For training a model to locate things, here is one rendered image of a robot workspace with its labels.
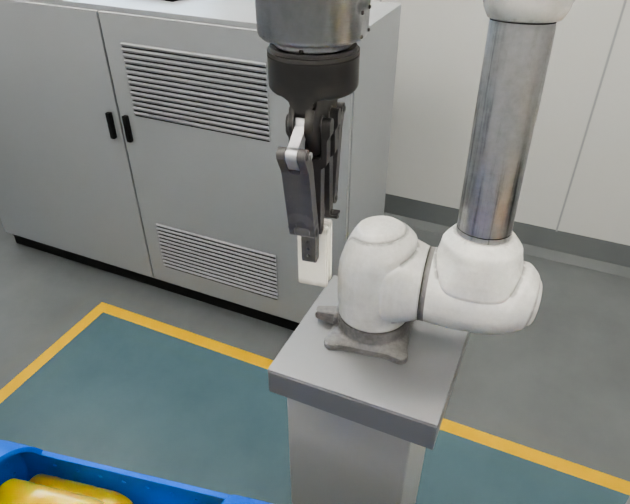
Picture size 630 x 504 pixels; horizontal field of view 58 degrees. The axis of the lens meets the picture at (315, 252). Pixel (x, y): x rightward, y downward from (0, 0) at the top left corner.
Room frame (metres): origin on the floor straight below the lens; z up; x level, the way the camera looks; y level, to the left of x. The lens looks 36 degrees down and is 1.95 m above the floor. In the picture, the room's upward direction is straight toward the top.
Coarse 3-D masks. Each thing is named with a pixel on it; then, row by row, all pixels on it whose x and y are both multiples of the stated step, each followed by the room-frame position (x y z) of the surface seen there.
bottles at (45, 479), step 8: (32, 480) 0.53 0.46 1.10; (40, 480) 0.53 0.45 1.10; (48, 480) 0.53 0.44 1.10; (56, 480) 0.53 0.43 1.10; (64, 480) 0.54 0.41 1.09; (72, 480) 0.54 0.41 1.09; (64, 488) 0.52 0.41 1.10; (72, 488) 0.52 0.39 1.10; (80, 488) 0.52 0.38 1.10; (88, 488) 0.52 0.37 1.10; (96, 488) 0.52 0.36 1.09; (104, 488) 0.53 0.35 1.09; (96, 496) 0.50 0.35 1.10; (104, 496) 0.50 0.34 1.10; (112, 496) 0.51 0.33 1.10; (120, 496) 0.51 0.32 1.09
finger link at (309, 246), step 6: (300, 228) 0.42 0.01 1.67; (300, 234) 0.42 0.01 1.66; (306, 234) 0.42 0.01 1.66; (318, 234) 0.44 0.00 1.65; (306, 240) 0.44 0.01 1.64; (312, 240) 0.44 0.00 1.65; (318, 240) 0.44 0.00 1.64; (306, 246) 0.44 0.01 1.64; (312, 246) 0.44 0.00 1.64; (318, 246) 0.44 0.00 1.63; (306, 252) 0.44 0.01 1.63; (312, 252) 0.44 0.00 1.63; (318, 252) 0.44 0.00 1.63; (306, 258) 0.44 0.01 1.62; (312, 258) 0.44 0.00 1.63
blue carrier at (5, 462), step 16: (0, 448) 0.52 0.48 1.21; (16, 448) 0.53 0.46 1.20; (32, 448) 0.55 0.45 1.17; (0, 464) 0.54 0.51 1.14; (16, 464) 0.56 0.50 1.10; (32, 464) 0.57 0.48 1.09; (48, 464) 0.56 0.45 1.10; (64, 464) 0.55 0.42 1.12; (80, 464) 0.54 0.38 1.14; (96, 464) 0.54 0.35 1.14; (0, 480) 0.53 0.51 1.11; (80, 480) 0.55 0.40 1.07; (96, 480) 0.54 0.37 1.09; (112, 480) 0.53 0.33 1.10; (128, 480) 0.52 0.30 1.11; (144, 480) 0.51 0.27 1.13; (160, 480) 0.51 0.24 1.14; (128, 496) 0.53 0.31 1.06; (144, 496) 0.52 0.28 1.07; (160, 496) 0.51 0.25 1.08; (176, 496) 0.51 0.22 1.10; (192, 496) 0.50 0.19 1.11; (208, 496) 0.49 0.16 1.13; (224, 496) 0.48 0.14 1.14; (240, 496) 0.46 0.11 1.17
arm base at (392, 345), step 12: (324, 312) 0.95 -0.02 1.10; (336, 312) 0.94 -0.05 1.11; (336, 324) 0.92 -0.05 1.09; (408, 324) 0.90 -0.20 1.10; (336, 336) 0.88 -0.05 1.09; (348, 336) 0.87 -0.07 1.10; (360, 336) 0.86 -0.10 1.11; (372, 336) 0.85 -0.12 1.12; (384, 336) 0.85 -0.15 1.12; (396, 336) 0.86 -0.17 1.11; (408, 336) 0.88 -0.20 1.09; (336, 348) 0.86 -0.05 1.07; (348, 348) 0.85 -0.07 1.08; (360, 348) 0.85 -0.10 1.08; (372, 348) 0.84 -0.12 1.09; (384, 348) 0.84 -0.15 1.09; (396, 348) 0.84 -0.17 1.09; (396, 360) 0.82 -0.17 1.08
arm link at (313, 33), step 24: (264, 0) 0.44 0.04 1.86; (288, 0) 0.42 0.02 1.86; (312, 0) 0.42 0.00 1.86; (336, 0) 0.42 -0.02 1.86; (360, 0) 0.44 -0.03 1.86; (264, 24) 0.44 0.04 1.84; (288, 24) 0.42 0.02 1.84; (312, 24) 0.42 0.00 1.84; (336, 24) 0.42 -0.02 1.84; (360, 24) 0.44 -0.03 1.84; (288, 48) 0.44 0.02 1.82; (312, 48) 0.43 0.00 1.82; (336, 48) 0.44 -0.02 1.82
